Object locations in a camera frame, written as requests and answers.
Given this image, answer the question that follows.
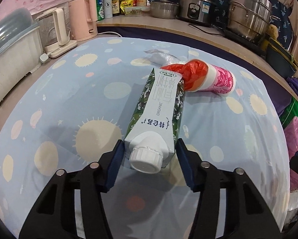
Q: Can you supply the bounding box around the green white milk carton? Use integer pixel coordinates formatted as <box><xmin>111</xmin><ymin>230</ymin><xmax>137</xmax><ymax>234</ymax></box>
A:
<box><xmin>124</xmin><ymin>68</ymin><xmax>185</xmax><ymax>174</ymax></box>

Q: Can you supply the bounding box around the pink white paper cup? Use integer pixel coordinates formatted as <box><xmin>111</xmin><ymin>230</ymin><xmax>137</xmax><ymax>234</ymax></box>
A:
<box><xmin>188</xmin><ymin>61</ymin><xmax>236</xmax><ymax>96</ymax></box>

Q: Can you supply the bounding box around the red plastic bag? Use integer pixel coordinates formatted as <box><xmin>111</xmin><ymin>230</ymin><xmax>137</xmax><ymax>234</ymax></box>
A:
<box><xmin>161</xmin><ymin>59</ymin><xmax>208</xmax><ymax>92</ymax></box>

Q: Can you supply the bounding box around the pink lined trash bin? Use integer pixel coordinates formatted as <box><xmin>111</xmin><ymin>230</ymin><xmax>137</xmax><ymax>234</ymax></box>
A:
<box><xmin>284</xmin><ymin>117</ymin><xmax>298</xmax><ymax>192</ymax></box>

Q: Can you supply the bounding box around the green plastic bag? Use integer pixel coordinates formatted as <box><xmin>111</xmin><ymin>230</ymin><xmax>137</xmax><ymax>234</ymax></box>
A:
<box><xmin>279</xmin><ymin>98</ymin><xmax>298</xmax><ymax>129</ymax></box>

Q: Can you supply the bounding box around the blue patterned tablecloth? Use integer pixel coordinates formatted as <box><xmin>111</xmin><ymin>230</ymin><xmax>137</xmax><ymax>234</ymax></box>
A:
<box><xmin>0</xmin><ymin>38</ymin><xmax>290</xmax><ymax>236</ymax></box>

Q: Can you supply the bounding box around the dark blue basin stack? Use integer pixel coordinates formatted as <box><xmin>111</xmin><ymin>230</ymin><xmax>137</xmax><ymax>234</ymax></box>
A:
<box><xmin>266</xmin><ymin>38</ymin><xmax>298</xmax><ymax>79</ymax></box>

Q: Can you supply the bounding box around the clear crumpled plastic wrapper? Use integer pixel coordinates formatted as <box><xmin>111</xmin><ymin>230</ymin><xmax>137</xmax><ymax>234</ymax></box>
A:
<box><xmin>145</xmin><ymin>49</ymin><xmax>186</xmax><ymax>66</ymax></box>

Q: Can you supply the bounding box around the black induction cooker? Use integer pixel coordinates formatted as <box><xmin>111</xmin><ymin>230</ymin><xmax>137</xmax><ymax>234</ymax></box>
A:
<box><xmin>223</xmin><ymin>29</ymin><xmax>265</xmax><ymax>56</ymax></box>

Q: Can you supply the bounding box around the white power plug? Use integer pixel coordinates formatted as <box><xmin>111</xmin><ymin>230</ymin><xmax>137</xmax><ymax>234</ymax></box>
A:
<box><xmin>39</xmin><ymin>53</ymin><xmax>50</xmax><ymax>64</ymax></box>

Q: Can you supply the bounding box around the brown sponge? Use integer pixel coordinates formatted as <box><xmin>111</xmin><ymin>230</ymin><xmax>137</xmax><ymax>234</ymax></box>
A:
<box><xmin>266</xmin><ymin>24</ymin><xmax>279</xmax><ymax>39</ymax></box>

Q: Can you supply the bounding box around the white dish rack with lid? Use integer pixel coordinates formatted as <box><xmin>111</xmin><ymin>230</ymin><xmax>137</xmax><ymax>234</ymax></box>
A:
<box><xmin>0</xmin><ymin>8</ymin><xmax>43</xmax><ymax>103</ymax></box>

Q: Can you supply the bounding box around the white electric kettle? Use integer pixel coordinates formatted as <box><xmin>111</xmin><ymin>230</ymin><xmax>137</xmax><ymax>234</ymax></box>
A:
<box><xmin>36</xmin><ymin>7</ymin><xmax>77</xmax><ymax>59</ymax></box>

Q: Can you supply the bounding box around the small steel lidded pot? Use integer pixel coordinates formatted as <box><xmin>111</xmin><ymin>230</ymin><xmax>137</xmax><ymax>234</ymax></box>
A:
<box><xmin>150</xmin><ymin>0</ymin><xmax>179</xmax><ymax>20</ymax></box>

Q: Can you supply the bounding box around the pink thermos jug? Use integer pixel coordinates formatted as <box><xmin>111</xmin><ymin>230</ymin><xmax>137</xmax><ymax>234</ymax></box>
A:
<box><xmin>69</xmin><ymin>0</ymin><xmax>98</xmax><ymax>42</ymax></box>

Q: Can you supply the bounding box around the silver rice cooker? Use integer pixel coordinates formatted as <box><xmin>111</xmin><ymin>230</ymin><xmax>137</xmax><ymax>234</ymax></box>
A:
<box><xmin>178</xmin><ymin>0</ymin><xmax>216</xmax><ymax>26</ymax></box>

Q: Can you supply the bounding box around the large steel steamer pot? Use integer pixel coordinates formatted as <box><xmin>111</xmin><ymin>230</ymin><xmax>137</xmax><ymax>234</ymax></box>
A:
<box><xmin>227</xmin><ymin>0</ymin><xmax>279</xmax><ymax>43</ymax></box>

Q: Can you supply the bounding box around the white bottle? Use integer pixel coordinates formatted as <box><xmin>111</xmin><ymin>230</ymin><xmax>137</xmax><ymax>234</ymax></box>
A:
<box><xmin>103</xmin><ymin>0</ymin><xmax>113</xmax><ymax>19</ymax></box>

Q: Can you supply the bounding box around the yellow food packet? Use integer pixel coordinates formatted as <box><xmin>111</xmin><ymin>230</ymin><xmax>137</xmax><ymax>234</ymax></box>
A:
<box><xmin>120</xmin><ymin>0</ymin><xmax>133</xmax><ymax>15</ymax></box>

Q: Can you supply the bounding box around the dark soy sauce bottle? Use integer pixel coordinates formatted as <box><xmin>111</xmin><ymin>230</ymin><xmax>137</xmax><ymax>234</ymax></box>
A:
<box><xmin>112</xmin><ymin>0</ymin><xmax>120</xmax><ymax>16</ymax></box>

